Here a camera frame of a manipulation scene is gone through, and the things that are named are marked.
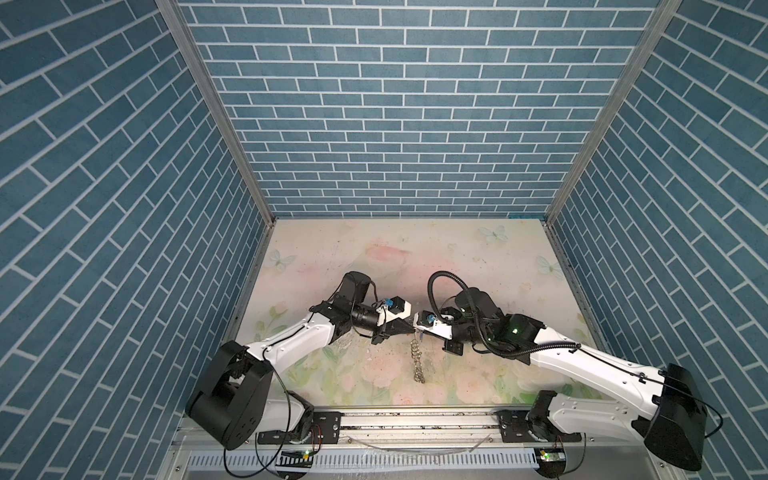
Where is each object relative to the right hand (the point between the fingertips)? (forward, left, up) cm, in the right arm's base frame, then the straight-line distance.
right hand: (423, 325), depth 76 cm
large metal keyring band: (-6, +1, -5) cm, 8 cm away
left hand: (-1, +3, -1) cm, 3 cm away
